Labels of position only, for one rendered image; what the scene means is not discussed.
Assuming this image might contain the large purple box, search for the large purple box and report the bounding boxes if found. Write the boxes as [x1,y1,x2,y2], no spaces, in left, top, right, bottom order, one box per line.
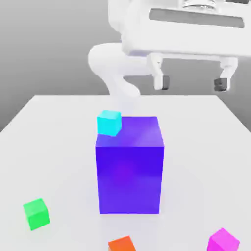
[95,116,165,215]

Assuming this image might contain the small cyan cube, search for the small cyan cube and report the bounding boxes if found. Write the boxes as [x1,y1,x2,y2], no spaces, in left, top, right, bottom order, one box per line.
[97,109,122,137]

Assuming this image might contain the small magenta cube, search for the small magenta cube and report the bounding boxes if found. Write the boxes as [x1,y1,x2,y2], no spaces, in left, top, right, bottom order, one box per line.
[206,227,241,251]

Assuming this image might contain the small orange cube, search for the small orange cube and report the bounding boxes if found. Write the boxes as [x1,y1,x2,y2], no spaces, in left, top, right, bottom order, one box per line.
[108,235,137,251]

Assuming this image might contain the small green cube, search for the small green cube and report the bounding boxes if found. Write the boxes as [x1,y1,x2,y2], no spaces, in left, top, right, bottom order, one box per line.
[23,198,51,232]

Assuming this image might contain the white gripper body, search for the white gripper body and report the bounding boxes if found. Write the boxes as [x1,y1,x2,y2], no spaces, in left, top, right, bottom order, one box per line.
[121,0,251,59]

